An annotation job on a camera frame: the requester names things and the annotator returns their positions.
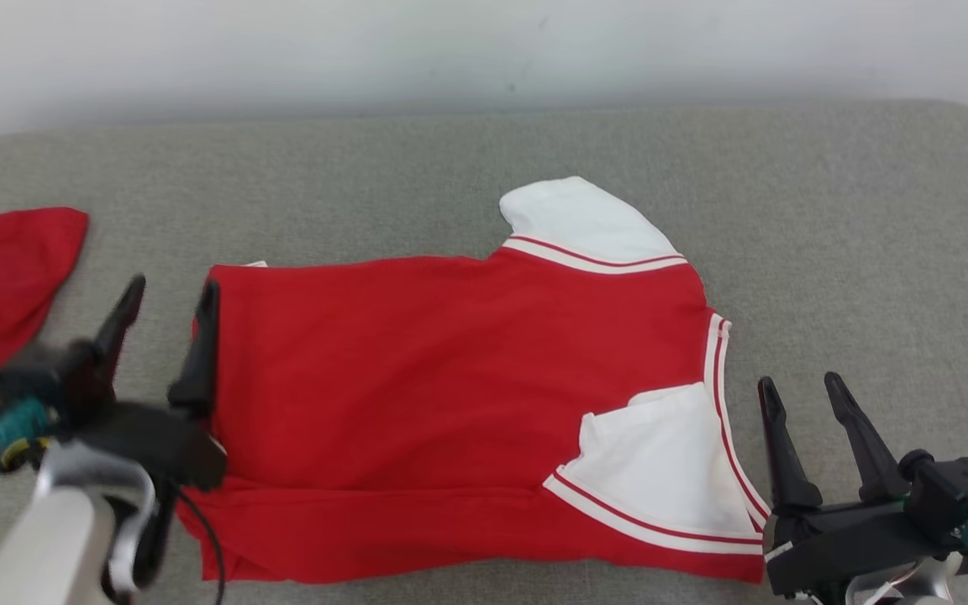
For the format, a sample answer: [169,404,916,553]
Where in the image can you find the left camera cable teal connector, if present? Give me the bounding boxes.
[0,395,61,476]

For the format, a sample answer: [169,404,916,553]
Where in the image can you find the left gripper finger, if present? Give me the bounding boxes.
[167,279,222,421]
[87,273,147,389]

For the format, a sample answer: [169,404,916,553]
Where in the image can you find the red shirt with white sleeves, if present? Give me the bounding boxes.
[175,175,775,587]

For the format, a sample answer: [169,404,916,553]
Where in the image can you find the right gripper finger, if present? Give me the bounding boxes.
[757,376,825,513]
[824,371,912,503]

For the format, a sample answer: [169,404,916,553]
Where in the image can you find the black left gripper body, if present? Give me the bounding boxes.
[72,395,229,492]

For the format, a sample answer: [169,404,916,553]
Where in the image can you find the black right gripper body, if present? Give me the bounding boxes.
[763,496,964,599]

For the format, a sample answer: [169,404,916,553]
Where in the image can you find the red shorts with white panels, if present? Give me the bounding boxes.
[0,206,90,425]

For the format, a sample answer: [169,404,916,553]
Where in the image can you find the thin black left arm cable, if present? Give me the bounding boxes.
[175,487,227,605]

